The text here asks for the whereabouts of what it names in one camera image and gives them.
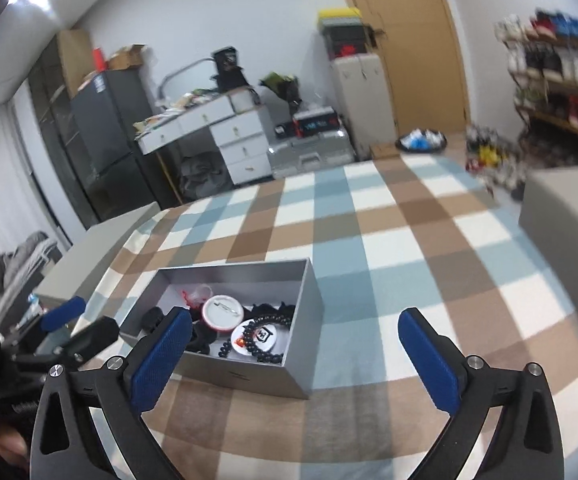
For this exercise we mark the grey crumpled cloth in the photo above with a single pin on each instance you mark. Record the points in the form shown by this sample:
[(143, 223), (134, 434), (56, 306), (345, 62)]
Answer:
[(201, 177)]

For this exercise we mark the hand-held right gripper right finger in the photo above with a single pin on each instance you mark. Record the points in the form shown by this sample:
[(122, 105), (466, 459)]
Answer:
[(429, 360)]

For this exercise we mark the wooden shoe rack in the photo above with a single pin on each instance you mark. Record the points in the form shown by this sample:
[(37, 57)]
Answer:
[(559, 120)]

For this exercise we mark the dark wrapped bouquet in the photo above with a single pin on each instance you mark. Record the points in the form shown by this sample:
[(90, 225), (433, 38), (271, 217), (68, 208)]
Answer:
[(284, 87)]

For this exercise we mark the red packet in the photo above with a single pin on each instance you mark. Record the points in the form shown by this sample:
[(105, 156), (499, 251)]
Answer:
[(99, 60)]

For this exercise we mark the dark glass cabinet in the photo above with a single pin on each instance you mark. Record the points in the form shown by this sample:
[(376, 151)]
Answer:
[(59, 125)]

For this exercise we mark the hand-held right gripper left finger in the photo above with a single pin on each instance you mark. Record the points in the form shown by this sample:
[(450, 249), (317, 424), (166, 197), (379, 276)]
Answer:
[(161, 360)]

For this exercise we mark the person's left hand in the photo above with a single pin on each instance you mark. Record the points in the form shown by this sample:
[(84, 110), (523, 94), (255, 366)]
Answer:
[(6, 444)]

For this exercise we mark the black shopping bag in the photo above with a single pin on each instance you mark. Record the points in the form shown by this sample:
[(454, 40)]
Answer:
[(229, 72)]

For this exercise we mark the white upright suitcase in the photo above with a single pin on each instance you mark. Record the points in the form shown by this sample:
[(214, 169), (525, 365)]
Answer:
[(364, 105)]

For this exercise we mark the white round pin badge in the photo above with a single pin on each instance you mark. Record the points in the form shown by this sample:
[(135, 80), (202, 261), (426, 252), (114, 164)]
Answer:
[(224, 312)]

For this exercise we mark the wooden door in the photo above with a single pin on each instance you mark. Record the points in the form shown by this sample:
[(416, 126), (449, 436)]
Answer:
[(419, 50)]

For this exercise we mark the grey cardboard box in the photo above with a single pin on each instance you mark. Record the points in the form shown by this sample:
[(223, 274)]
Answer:
[(269, 375)]

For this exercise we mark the pile of shoes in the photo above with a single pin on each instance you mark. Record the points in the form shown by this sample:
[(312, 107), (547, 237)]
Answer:
[(494, 155)]

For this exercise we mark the pile of desk clutter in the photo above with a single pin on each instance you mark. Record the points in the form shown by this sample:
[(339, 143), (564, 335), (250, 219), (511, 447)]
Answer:
[(174, 110)]

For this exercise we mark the printed round pin badge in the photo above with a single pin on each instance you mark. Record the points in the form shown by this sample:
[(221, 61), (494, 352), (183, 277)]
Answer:
[(264, 336)]

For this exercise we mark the black shoe box red logo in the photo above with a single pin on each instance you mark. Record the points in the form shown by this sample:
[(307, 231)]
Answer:
[(349, 49)]

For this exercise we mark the rows of shoes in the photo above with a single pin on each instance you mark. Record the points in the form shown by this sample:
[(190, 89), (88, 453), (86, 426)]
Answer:
[(554, 65)]

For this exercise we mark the white curtain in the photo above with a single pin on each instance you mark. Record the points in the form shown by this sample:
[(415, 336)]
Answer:
[(4, 180)]

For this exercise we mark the open cardboard box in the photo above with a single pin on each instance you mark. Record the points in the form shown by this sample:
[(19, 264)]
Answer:
[(126, 59)]

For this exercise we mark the yellow shoe box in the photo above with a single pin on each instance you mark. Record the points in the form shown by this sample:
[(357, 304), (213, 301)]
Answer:
[(339, 15)]

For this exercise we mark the black fabric accessory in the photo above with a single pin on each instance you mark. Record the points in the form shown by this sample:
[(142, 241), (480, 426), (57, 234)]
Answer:
[(269, 307)]

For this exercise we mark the metal arch frame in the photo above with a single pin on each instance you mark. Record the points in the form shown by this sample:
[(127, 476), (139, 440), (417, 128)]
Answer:
[(184, 67)]

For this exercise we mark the flat cardboard box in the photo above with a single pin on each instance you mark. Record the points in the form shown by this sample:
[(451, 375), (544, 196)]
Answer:
[(76, 60)]

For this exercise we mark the dark grey fridge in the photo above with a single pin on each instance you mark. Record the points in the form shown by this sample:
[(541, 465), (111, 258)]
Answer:
[(114, 135)]

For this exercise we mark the white desk with drawers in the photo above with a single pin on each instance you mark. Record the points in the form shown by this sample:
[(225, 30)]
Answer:
[(239, 145)]

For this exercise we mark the silver suitcase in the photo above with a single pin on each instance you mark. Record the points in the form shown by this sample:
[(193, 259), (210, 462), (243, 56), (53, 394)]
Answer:
[(309, 155)]

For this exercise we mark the trash bin with waste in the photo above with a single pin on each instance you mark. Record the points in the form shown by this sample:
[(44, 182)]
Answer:
[(421, 141)]

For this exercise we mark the yellow wooden stick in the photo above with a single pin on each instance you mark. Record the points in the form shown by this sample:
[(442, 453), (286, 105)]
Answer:
[(168, 177)]

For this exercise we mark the grey clothes pile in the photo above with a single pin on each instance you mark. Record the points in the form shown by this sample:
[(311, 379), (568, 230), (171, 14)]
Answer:
[(24, 260)]

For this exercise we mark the black and orange box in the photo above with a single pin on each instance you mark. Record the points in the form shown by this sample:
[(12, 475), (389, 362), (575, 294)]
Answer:
[(316, 121)]

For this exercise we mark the checked blanket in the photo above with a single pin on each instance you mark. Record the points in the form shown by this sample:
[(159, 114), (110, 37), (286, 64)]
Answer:
[(419, 240)]

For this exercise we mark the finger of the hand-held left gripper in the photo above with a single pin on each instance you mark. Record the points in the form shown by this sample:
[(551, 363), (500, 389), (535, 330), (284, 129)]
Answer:
[(64, 312), (94, 336)]

